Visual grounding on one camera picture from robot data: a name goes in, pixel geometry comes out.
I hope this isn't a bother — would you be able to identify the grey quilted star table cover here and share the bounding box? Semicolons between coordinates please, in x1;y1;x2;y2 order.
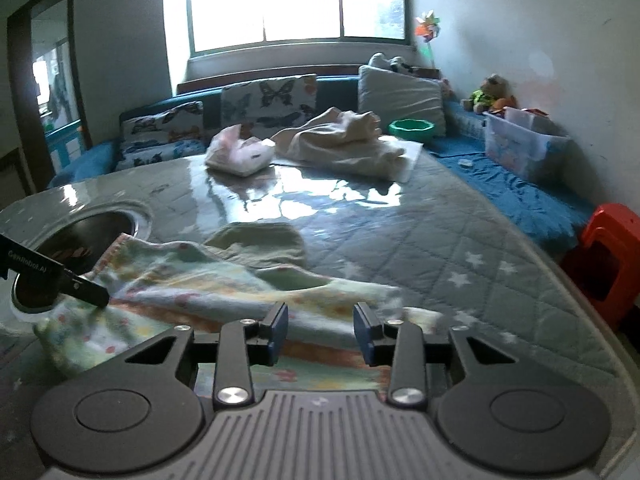
0;145;633;480

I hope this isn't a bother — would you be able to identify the blue sofa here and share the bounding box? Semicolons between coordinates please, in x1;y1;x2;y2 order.
47;75;596;253

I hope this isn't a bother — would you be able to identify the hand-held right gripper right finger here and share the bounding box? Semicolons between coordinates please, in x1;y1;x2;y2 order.
352;302;518;407

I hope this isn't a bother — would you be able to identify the beige crumpled cloth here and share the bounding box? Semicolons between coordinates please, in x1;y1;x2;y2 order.
270;107;425;183

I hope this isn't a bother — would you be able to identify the colourful paper pinwheel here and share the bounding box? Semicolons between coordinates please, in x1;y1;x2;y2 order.
415;10;443;68

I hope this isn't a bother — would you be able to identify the large butterfly print pillow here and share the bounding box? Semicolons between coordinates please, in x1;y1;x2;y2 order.
221;74;318;133

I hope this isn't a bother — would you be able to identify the small butterfly print pillow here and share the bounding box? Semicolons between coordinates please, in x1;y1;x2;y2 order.
116;101;208;171

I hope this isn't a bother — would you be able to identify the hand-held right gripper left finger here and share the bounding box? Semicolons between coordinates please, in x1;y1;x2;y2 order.
122;302;290;407

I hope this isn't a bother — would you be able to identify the round metal table inset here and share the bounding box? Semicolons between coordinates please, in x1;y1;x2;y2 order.
0;199;152;328

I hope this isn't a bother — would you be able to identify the striped children's button shirt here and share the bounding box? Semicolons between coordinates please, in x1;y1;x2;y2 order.
34;222;446;391

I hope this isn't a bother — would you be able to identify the folded pink white cloth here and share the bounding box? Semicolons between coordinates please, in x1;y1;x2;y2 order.
205;125;276;177

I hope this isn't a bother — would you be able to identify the clear plastic storage box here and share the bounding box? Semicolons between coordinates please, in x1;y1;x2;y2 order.
482;106;571;183

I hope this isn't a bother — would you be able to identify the green plastic bowl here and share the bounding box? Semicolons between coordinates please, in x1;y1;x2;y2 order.
389;119;435;143

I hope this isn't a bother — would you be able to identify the black and white plush toy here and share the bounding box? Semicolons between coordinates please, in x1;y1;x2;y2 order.
369;52;426;78

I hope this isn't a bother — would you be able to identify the green framed window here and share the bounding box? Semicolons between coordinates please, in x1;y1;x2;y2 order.
185;0;408;56

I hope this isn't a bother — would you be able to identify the dark wooden door frame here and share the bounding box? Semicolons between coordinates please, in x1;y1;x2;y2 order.
7;0;93;181

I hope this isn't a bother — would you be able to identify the brown teddy bear toy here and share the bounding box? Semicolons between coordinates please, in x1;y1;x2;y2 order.
461;74;518;115

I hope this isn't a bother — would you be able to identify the red plastic stool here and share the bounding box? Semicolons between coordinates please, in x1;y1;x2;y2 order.
560;203;640;331

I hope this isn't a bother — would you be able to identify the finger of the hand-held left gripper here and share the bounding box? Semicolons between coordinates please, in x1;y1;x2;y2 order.
52;261;110;308

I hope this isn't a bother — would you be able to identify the grey plain pillow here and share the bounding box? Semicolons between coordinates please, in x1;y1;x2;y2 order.
357;65;447;137

